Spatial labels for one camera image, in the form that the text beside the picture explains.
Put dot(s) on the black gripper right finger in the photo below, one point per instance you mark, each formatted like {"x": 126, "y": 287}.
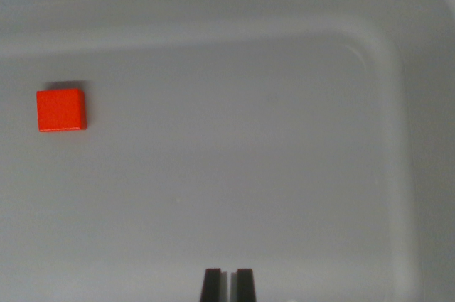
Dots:
{"x": 246, "y": 286}

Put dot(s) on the white plastic bin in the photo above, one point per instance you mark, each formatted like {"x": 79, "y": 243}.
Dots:
{"x": 227, "y": 160}

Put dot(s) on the red wooden block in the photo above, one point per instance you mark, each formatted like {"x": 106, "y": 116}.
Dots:
{"x": 61, "y": 110}

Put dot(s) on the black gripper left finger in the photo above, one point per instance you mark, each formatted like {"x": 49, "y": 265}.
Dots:
{"x": 212, "y": 286}

